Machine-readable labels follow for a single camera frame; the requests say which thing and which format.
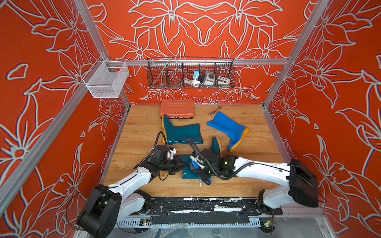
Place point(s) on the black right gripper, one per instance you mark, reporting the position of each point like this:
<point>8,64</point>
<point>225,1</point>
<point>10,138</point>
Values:
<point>200,174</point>

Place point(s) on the blue microfiber cloth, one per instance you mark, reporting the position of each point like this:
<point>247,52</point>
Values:
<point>203,174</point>

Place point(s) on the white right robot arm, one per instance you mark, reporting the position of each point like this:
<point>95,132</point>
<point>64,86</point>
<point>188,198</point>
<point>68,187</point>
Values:
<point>297,183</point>

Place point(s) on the white socket box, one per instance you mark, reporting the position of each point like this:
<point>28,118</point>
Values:
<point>223,81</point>

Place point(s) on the black wire wall basket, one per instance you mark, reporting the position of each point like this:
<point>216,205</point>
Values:
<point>177,72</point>

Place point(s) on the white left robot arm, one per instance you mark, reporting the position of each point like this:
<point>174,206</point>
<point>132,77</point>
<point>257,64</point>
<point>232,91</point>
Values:
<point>108,205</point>

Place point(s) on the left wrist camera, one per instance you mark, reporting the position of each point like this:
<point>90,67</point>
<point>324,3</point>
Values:
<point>163,153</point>

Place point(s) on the clear plastic wall bin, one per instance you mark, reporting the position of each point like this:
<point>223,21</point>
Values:
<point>101,82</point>

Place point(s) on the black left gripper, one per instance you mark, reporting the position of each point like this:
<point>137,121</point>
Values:
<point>176,167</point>

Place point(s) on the white power adapter box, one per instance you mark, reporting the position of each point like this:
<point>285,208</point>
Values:
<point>209,78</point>

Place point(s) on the red plastic tool case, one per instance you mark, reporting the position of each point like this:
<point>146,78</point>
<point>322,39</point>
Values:
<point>177,109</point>

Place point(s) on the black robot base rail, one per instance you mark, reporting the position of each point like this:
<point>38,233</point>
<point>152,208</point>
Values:
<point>201,212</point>

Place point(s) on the blue white small box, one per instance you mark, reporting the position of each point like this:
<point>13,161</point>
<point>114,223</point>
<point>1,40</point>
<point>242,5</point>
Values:
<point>196,75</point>

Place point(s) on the teal rubber boot orange sole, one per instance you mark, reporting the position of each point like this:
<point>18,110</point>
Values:
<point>188,172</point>

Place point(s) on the blue rubber boot orange sole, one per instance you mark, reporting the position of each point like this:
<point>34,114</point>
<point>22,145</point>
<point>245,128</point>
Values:
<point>236,132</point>

